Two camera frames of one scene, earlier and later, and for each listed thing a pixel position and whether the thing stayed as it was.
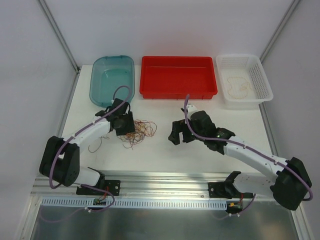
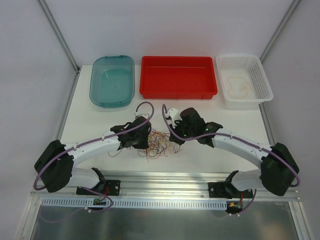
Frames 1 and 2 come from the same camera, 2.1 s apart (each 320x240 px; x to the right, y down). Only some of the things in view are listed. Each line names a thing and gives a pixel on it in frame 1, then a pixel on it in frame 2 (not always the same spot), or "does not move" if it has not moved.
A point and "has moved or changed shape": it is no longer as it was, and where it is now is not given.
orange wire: [239, 87] does not move
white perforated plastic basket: [244, 82] does not move
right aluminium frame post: [293, 5] does not move
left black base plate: [112, 186] does not move
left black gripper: [126, 125] → [141, 141]
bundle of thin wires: [143, 128] has moved or changed shape
